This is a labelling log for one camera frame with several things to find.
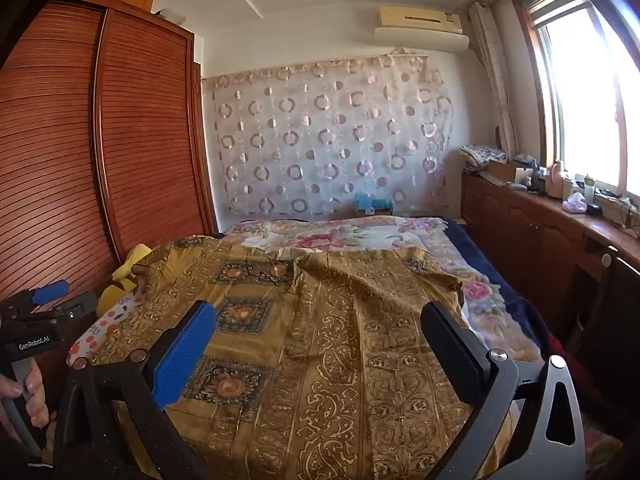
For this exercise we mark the pink bottle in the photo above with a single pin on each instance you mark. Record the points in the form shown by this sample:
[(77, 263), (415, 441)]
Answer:
[(554, 180)]

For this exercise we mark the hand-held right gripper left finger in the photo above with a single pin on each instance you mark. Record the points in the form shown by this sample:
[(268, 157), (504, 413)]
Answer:
[(182, 355)]

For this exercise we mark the gold patterned bedspread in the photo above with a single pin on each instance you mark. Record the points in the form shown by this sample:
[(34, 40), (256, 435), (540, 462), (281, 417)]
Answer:
[(340, 340)]

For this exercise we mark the cardboard box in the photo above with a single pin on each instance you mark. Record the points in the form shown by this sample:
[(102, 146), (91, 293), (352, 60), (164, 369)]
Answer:
[(507, 171)]

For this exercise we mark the navy blue bed sheet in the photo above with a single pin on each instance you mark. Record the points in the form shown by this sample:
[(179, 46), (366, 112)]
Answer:
[(522, 310)]

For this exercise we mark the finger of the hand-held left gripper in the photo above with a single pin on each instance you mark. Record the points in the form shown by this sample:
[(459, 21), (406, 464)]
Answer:
[(50, 291), (75, 307)]

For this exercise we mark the blue plastic item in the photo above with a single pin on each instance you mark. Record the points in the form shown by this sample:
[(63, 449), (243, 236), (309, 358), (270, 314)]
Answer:
[(370, 204)]

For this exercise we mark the stack of folded cloths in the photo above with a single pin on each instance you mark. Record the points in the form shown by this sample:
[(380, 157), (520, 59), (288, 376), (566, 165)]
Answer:
[(477, 155)]

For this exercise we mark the floral blanket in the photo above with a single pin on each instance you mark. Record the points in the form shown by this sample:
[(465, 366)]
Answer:
[(350, 235)]

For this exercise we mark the orange fruit print blanket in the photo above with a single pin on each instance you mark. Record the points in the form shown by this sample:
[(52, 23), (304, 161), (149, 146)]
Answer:
[(100, 332)]

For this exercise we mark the red cloth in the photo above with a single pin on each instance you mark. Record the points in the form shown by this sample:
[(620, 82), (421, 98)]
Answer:
[(567, 355)]

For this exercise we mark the circle patterned sheer curtain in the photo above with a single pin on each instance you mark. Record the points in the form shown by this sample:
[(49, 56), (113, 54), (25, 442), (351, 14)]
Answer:
[(325, 135)]

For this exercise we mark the wooden slatted wardrobe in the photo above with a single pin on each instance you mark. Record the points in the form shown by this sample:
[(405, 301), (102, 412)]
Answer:
[(140, 135)]

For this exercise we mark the white crumpled plastic bag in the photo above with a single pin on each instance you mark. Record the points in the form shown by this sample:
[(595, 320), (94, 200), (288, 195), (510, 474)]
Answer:
[(575, 201)]

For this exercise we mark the yellow plush toy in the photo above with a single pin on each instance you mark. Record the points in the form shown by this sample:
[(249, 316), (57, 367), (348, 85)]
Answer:
[(127, 265)]

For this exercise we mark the window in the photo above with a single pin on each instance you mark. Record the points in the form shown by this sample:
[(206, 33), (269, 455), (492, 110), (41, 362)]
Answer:
[(585, 110)]

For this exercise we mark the person's left hand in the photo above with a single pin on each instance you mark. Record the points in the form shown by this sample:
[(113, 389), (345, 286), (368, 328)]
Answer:
[(36, 400)]

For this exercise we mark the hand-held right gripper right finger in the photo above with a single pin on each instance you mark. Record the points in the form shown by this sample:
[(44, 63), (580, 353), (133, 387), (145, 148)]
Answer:
[(450, 350)]

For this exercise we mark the wooden low cabinet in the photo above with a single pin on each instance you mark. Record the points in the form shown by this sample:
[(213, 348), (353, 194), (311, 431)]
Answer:
[(525, 225)]

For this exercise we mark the beige window curtain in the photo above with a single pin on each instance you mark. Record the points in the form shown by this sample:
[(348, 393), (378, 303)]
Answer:
[(492, 75)]

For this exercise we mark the wall air conditioner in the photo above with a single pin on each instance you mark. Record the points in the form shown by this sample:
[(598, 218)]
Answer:
[(420, 17)]

